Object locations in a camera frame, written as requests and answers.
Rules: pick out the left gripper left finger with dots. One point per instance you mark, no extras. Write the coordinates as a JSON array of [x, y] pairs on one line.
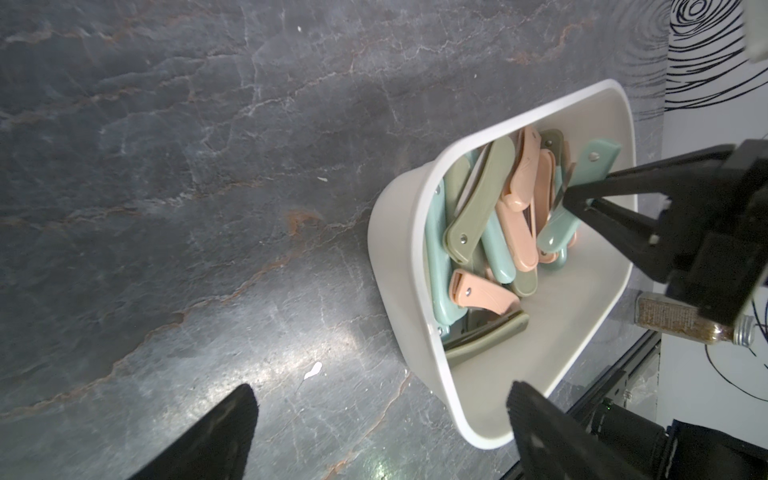
[[215, 447]]

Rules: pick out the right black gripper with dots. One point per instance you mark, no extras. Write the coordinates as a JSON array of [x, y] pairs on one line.
[[718, 216]]

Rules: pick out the teal folding fruit knife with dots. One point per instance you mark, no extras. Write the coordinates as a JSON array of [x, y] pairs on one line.
[[594, 163]]

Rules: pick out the teal folding knife middle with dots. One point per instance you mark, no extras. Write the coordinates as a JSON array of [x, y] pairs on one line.
[[440, 270]]

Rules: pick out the pink folding knife middle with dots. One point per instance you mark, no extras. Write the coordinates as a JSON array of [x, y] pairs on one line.
[[517, 197]]

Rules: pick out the white plastic storage box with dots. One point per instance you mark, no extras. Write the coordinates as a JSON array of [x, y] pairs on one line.
[[566, 311]]

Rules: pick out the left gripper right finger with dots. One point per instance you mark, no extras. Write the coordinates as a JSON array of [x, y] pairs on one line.
[[552, 445]]

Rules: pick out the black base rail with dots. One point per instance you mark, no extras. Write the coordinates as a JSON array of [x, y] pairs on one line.
[[611, 385]]

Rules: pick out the glass spice jar silver cap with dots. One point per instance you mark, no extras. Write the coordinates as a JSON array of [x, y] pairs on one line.
[[656, 312]]

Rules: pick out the olive folding knife top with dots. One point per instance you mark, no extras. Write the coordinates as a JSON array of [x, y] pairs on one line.
[[478, 199]]

